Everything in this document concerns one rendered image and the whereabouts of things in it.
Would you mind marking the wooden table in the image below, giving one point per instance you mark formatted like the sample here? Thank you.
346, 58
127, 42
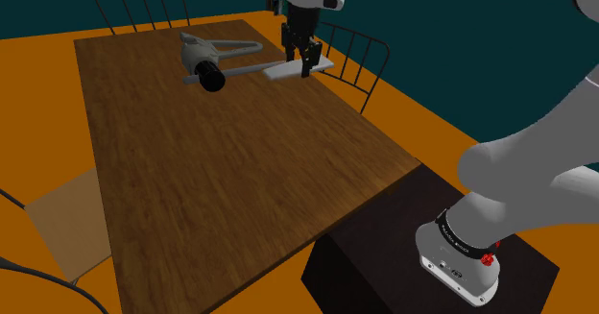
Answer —
224, 163

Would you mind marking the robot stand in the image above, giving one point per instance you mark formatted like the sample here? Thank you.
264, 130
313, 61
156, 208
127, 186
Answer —
374, 238

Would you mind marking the grey tool with black cylinder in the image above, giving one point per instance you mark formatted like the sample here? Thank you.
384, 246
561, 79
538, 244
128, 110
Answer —
199, 55

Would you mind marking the white flat spatula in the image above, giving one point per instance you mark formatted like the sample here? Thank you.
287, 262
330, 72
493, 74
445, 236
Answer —
280, 71

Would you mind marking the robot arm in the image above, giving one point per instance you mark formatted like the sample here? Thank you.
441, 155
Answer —
510, 172

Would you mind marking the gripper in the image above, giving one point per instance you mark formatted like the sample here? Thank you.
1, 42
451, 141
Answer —
303, 20

